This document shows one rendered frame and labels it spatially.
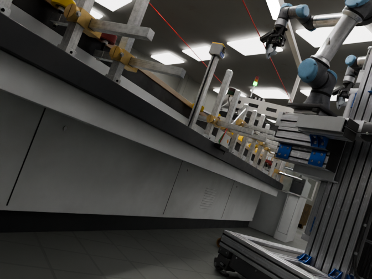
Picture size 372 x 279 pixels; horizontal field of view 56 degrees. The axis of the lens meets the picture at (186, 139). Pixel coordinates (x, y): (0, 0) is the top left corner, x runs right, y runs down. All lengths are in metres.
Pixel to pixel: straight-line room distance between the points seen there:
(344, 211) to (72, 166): 1.36
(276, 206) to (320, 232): 3.02
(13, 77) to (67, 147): 0.56
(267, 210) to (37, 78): 4.24
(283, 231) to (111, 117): 3.75
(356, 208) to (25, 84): 1.58
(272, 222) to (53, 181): 3.81
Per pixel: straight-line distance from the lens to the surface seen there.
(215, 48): 2.08
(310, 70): 2.00
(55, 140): 1.55
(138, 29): 1.12
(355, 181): 2.00
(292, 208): 4.87
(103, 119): 1.41
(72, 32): 1.22
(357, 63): 2.77
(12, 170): 1.47
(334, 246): 1.99
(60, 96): 1.24
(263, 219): 5.06
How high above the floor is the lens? 0.50
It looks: 4 degrees up
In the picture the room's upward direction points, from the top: 20 degrees clockwise
